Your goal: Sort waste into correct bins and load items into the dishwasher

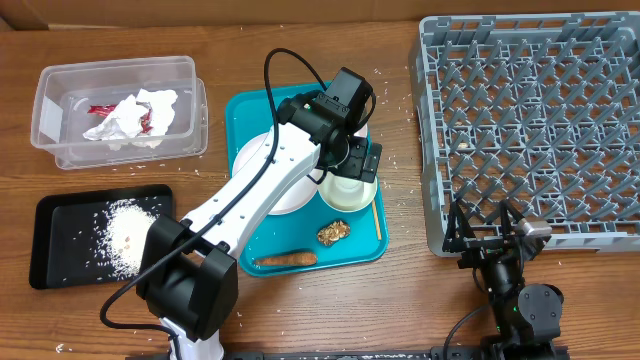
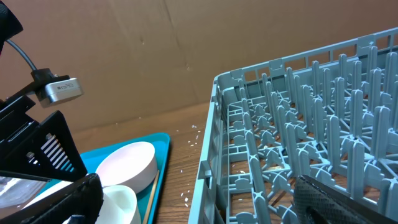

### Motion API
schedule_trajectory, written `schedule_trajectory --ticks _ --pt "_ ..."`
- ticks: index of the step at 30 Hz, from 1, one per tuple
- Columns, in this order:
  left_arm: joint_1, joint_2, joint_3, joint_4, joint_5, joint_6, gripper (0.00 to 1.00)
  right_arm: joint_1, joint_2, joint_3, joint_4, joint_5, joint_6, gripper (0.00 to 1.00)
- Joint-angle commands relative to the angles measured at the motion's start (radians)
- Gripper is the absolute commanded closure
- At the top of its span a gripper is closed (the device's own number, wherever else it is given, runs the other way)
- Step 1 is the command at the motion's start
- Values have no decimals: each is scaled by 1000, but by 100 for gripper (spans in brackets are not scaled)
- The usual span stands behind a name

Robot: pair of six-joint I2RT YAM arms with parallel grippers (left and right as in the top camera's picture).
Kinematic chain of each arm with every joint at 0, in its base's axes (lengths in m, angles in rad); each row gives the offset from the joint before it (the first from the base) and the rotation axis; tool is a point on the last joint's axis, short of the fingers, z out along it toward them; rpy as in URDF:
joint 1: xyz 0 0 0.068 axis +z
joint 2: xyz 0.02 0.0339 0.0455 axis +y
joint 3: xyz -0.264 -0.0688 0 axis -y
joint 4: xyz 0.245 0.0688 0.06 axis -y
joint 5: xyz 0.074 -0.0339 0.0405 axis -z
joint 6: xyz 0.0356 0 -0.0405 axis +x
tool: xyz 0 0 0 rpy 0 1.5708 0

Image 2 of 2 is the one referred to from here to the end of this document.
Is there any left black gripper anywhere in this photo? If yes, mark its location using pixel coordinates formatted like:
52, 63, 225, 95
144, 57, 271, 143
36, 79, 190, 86
1, 68, 88, 182

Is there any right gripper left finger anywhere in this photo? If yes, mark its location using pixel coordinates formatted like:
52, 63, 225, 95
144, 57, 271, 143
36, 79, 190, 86
1, 173, 104, 224

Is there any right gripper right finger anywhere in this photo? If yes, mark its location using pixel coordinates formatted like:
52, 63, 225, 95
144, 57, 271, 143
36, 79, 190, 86
294, 175, 397, 224

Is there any large white plate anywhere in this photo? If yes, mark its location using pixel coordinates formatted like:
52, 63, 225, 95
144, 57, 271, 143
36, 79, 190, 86
1, 177, 71, 218

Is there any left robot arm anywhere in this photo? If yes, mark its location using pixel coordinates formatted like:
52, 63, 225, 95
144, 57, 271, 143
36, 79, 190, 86
1, 4, 87, 182

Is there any grey dishwasher rack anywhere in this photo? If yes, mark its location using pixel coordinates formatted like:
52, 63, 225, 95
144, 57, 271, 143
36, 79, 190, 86
188, 28, 397, 223

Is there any small white cup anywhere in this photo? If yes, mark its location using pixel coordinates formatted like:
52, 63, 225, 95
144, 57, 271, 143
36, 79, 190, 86
95, 185, 142, 224

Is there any white bowl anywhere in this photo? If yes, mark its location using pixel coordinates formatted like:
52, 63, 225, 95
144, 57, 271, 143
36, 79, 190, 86
96, 141, 158, 194

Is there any teal serving tray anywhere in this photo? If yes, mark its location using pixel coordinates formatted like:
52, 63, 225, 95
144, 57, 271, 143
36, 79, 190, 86
37, 132, 171, 224

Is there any wooden chopstick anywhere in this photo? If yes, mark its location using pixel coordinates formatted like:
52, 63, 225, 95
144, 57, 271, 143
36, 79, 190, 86
142, 170, 160, 224

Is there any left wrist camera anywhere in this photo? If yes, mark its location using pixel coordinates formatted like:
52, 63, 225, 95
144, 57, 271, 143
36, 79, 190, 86
36, 78, 84, 108

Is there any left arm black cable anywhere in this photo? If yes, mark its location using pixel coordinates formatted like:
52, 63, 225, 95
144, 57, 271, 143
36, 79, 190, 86
5, 39, 38, 72

